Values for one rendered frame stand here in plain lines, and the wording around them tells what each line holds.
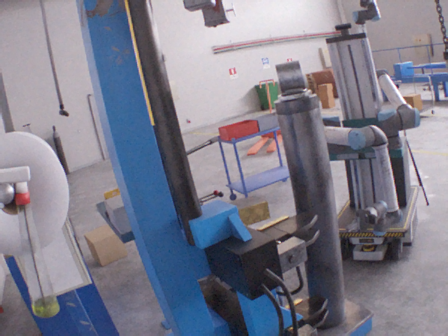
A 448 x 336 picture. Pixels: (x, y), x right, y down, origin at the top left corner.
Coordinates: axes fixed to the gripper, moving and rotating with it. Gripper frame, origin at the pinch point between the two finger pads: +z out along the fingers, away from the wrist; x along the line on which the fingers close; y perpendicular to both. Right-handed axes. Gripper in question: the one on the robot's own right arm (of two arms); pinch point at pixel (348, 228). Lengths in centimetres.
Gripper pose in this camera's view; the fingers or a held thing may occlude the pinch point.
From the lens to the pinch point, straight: 220.6
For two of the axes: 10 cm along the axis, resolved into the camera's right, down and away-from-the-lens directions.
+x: -2.3, -9.4, -2.4
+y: -4.8, -1.0, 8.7
